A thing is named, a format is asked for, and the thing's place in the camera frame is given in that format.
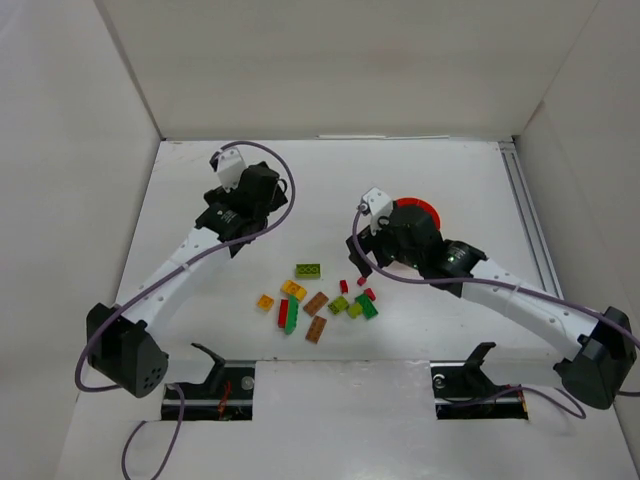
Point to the small orange-yellow lego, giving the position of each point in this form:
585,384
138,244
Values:
265,303

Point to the yellow curved lego brick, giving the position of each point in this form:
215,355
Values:
292,288

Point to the brown lego plate lower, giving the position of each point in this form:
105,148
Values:
316,329

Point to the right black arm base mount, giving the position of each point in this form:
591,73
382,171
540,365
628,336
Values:
461,390

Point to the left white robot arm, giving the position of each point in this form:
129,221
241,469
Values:
122,340

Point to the lime lego with yellow studs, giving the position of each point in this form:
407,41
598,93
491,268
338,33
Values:
338,305

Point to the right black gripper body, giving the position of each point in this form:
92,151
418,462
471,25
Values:
365,248

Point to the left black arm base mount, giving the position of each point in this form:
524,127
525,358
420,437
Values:
207,387

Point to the lime green lego brick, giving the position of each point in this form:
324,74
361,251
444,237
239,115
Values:
308,271

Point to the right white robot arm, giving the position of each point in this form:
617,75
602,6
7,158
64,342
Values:
595,351

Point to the small lime lego brick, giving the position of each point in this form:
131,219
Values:
355,310

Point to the brown lego plate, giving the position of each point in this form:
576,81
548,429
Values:
315,304
316,329

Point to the long green lego brick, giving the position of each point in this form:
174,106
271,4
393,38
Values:
292,315

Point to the brown lego plate upper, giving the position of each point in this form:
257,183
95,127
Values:
315,304

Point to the orange round divided container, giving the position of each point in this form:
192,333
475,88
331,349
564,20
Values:
427,207

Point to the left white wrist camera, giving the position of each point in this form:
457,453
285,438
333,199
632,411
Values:
229,166

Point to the long red lego brick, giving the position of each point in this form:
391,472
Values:
283,313

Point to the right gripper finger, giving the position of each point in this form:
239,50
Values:
383,255
359,261

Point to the red lego wedge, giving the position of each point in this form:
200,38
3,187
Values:
370,294

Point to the green lego plate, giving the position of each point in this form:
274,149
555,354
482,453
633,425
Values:
369,310

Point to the aluminium rail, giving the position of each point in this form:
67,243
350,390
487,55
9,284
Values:
533,231

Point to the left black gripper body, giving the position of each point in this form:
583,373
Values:
270,185

